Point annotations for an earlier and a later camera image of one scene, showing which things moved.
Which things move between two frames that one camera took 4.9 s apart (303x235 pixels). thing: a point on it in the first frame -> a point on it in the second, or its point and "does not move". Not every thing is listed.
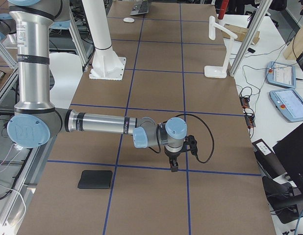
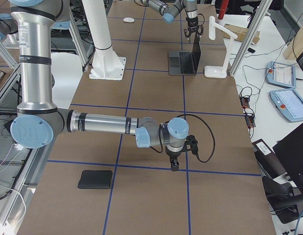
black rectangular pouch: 95,179 does not move
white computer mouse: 128,19 does not move
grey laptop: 141,7 -> 185,63
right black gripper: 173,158 does not move
